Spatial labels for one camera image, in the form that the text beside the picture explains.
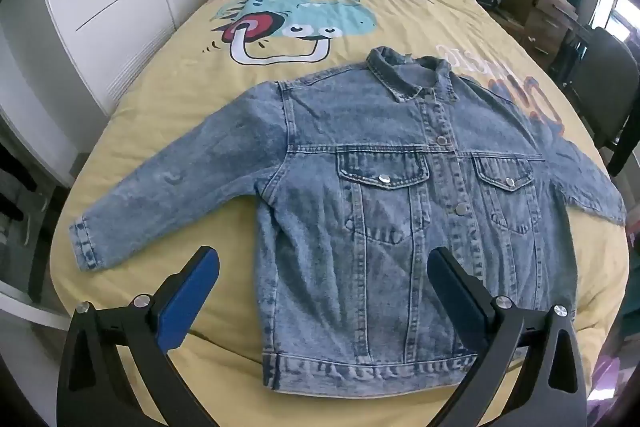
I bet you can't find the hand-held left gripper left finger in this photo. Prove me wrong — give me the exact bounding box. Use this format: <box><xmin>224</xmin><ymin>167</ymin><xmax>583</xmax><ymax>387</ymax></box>
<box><xmin>56</xmin><ymin>246</ymin><xmax>221</xmax><ymax>427</ymax></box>

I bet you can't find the wooden drawer cabinet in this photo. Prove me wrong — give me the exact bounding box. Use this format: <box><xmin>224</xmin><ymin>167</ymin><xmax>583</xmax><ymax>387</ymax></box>
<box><xmin>500</xmin><ymin>0</ymin><xmax>581</xmax><ymax>58</ymax></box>

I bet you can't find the black chair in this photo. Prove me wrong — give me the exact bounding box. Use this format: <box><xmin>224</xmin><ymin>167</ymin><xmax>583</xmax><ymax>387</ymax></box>
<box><xmin>564</xmin><ymin>26</ymin><xmax>640</xmax><ymax>178</ymax></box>

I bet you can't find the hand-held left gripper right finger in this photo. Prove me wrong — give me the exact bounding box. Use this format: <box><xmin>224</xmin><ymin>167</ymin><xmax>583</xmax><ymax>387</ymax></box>
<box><xmin>427</xmin><ymin>247</ymin><xmax>586</xmax><ymax>427</ymax></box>

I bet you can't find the blue denim jacket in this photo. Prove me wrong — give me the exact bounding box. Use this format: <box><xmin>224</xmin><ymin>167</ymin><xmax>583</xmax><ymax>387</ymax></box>
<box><xmin>70</xmin><ymin>46</ymin><xmax>628</xmax><ymax>395</ymax></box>

